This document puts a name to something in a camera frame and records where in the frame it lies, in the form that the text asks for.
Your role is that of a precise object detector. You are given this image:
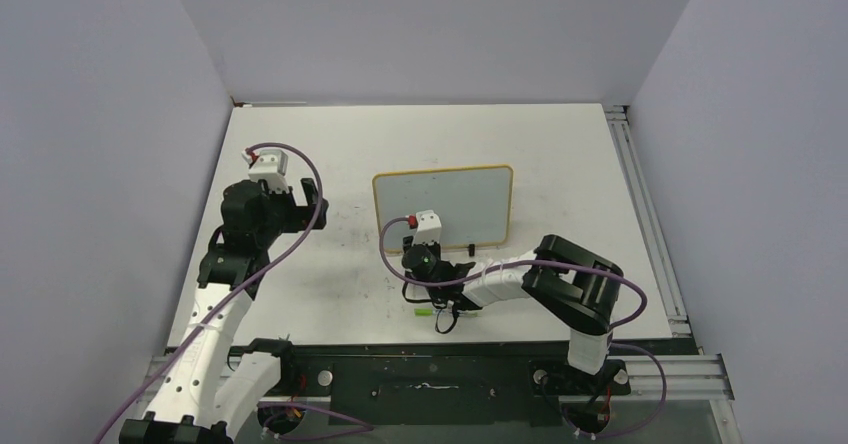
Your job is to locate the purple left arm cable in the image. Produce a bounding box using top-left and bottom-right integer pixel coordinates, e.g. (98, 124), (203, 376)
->
(92, 141), (376, 444)

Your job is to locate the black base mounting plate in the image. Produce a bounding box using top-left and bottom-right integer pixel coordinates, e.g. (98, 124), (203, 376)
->
(228, 340), (700, 428)

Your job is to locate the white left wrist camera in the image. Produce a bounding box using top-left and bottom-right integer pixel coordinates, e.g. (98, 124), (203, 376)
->
(242, 148), (290, 194)

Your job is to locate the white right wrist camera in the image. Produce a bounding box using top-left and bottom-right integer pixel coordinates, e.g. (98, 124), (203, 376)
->
(406, 210), (442, 246)

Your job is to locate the green white marker pen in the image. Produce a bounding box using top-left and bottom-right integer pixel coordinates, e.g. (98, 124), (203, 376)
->
(413, 307), (479, 318)

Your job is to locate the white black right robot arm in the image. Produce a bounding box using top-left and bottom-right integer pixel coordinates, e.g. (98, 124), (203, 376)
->
(401, 234), (623, 392)

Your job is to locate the yellow framed whiteboard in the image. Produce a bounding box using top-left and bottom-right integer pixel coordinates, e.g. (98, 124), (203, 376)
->
(372, 164), (514, 249)

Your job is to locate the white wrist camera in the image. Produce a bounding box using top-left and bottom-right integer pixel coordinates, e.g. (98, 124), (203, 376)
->
(406, 210), (442, 246)
(242, 148), (290, 194)

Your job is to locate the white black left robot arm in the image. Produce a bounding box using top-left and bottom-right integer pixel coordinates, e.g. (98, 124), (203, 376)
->
(118, 178), (328, 443)

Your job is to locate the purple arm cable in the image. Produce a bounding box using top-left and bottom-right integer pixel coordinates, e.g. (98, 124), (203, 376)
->
(378, 216), (669, 441)
(92, 141), (376, 444)

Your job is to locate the aluminium rail frame right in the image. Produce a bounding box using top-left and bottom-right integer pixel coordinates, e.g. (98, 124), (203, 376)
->
(603, 105), (692, 338)

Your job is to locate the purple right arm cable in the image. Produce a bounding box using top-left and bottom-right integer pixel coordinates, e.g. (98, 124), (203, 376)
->
(378, 216), (669, 441)

